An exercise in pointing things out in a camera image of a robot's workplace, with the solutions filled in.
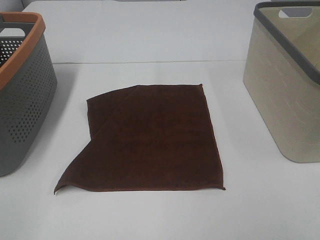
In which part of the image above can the grey perforated basket orange rim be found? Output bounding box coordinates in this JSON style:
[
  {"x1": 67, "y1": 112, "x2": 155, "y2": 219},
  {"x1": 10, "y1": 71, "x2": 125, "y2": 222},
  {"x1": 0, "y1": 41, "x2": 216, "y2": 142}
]
[{"x1": 0, "y1": 11, "x2": 57, "y2": 176}]

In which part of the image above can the brown towel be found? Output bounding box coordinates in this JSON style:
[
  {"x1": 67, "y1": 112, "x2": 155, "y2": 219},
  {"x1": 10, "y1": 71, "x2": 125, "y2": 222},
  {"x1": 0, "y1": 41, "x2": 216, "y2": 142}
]
[{"x1": 55, "y1": 84, "x2": 224, "y2": 192}]

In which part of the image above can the beige basket grey rim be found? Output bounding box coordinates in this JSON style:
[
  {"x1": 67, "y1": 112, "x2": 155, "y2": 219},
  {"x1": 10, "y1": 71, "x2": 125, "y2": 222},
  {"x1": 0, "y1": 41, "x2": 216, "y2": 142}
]
[{"x1": 243, "y1": 0, "x2": 320, "y2": 163}]

